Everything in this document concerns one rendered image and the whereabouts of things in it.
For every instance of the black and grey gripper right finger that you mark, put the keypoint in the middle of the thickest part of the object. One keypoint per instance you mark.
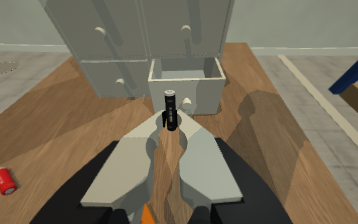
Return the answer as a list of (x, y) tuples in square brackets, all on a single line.
[(212, 174)]

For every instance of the red battery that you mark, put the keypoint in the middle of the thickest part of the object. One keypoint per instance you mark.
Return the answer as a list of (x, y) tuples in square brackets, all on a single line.
[(7, 185)]

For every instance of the black battery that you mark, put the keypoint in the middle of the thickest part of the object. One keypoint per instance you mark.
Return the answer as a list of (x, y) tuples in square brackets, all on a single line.
[(170, 109)]

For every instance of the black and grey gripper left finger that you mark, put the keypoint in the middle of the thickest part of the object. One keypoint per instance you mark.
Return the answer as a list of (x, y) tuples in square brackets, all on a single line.
[(119, 177)]

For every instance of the grey chest of drawers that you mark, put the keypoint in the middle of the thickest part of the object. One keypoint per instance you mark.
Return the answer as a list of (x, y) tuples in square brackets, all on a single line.
[(145, 35)]

